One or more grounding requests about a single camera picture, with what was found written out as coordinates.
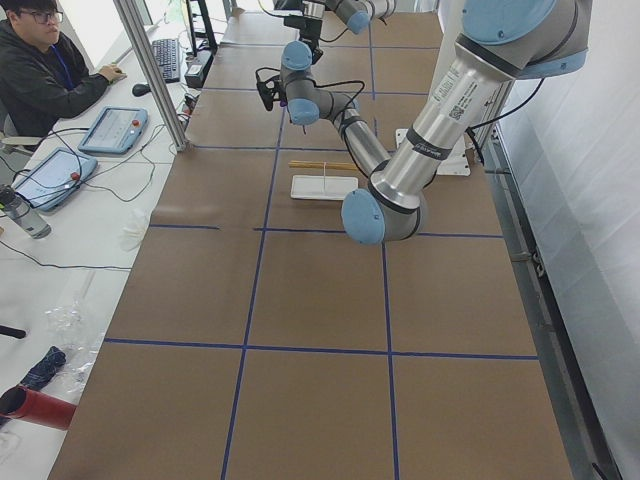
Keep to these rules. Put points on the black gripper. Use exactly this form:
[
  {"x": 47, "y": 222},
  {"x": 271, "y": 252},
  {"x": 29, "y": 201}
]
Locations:
[{"x": 306, "y": 30}]

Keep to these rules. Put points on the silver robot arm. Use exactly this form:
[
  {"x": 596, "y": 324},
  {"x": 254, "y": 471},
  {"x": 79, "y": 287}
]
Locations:
[
  {"x": 307, "y": 16},
  {"x": 500, "y": 41}
]

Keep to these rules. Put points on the front wooden rack rod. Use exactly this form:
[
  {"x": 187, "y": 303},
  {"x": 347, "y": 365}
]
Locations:
[{"x": 340, "y": 166}]

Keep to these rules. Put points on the white towel rack base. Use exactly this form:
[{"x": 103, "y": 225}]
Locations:
[{"x": 331, "y": 188}]

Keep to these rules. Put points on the black computer box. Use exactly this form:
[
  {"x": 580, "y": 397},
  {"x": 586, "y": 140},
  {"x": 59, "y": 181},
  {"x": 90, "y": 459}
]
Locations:
[{"x": 198, "y": 69}]

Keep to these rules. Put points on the black keyboard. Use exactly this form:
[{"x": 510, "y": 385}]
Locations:
[{"x": 166, "y": 53}]

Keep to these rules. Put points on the black computer mouse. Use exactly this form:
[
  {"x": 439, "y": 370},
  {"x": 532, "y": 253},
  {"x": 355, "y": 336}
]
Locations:
[{"x": 139, "y": 90}]

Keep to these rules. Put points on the far blue teach pendant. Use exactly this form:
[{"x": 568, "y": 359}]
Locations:
[{"x": 115, "y": 131}]

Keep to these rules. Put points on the blue teach pendant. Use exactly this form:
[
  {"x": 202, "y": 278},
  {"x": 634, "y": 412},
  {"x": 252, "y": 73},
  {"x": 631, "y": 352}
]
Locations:
[
  {"x": 115, "y": 131},
  {"x": 54, "y": 179}
]

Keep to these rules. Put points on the person in black hoodie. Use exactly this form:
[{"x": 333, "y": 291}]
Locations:
[{"x": 44, "y": 77}]

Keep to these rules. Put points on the near blue teach pendant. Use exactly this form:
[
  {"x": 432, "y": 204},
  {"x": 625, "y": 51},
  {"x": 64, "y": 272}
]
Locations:
[{"x": 54, "y": 179}]

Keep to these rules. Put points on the grey water bottle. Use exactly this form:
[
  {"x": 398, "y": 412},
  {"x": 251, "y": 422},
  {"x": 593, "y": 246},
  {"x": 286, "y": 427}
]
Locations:
[{"x": 21, "y": 213}]

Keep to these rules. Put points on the clear crumpled plastic wrap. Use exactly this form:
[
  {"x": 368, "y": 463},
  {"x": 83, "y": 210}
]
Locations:
[{"x": 77, "y": 330}]

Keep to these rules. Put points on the dark blue folded umbrella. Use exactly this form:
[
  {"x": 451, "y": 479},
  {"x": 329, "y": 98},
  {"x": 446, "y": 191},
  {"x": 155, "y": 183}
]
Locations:
[{"x": 43, "y": 372}]

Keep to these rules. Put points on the red cylinder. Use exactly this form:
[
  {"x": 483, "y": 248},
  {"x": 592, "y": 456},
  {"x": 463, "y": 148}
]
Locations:
[{"x": 21, "y": 403}]

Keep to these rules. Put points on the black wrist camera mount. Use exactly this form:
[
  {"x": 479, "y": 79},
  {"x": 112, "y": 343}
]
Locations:
[{"x": 269, "y": 91}]

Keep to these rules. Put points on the aluminium frame post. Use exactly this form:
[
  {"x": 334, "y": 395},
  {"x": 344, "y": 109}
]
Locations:
[{"x": 134, "y": 28}]

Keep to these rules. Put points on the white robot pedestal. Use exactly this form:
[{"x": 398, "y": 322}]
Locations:
[{"x": 450, "y": 160}]

